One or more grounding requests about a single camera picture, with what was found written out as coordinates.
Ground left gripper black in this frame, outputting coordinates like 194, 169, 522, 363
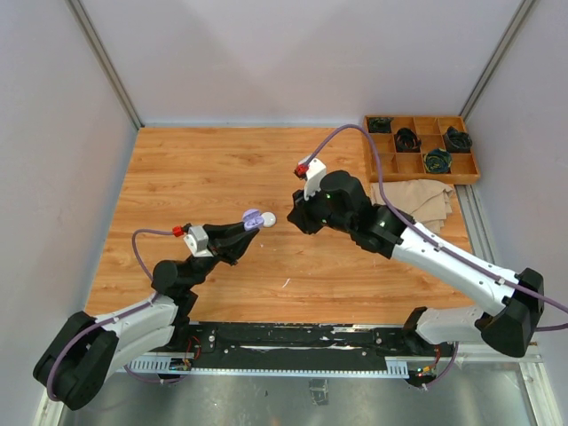
185, 220, 259, 289

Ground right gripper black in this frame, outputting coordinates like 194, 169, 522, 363
288, 180, 354, 234

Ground purple earbud charging case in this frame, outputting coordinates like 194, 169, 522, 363
241, 209, 264, 231

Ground white earbud charging case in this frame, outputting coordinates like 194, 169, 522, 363
261, 212, 277, 228

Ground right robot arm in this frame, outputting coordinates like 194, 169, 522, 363
288, 170, 544, 358

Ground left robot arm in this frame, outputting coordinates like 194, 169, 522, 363
32, 217, 265, 410

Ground rolled dark tie top-left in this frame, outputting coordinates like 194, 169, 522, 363
367, 116, 394, 134

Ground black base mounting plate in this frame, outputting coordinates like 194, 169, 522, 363
137, 321, 456, 373

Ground beige folded cloth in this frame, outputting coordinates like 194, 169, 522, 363
383, 179, 454, 234

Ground rolled black tie centre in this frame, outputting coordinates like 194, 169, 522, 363
394, 128, 422, 153

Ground rolled black tie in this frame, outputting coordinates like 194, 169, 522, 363
443, 126, 472, 154
394, 128, 422, 153

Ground wooden compartment tray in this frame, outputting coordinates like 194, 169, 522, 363
362, 114, 480, 185

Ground rolled blue patterned tie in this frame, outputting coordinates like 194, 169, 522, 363
423, 148, 453, 174

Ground rolled black tie right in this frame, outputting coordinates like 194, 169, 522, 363
443, 126, 472, 154

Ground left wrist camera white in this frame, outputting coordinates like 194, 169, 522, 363
183, 225, 213, 257

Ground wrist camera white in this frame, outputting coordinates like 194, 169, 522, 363
304, 157, 327, 201
183, 225, 213, 257

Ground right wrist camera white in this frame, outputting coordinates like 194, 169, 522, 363
304, 157, 327, 201

